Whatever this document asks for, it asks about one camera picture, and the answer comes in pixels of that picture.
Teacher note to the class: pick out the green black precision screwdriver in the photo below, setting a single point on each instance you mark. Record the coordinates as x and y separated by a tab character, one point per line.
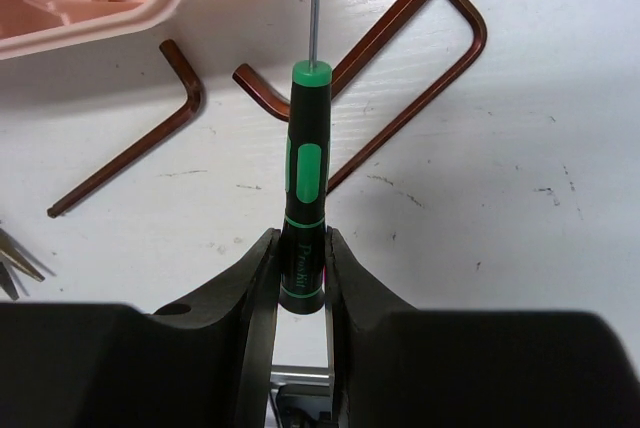
301	242

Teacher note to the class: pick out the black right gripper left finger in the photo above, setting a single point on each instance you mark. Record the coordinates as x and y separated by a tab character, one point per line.
203	360

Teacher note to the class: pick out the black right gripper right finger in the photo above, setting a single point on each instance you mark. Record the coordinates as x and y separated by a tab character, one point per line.
398	366

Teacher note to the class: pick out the yellow pliers right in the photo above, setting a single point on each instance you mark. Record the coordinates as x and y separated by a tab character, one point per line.
13	258

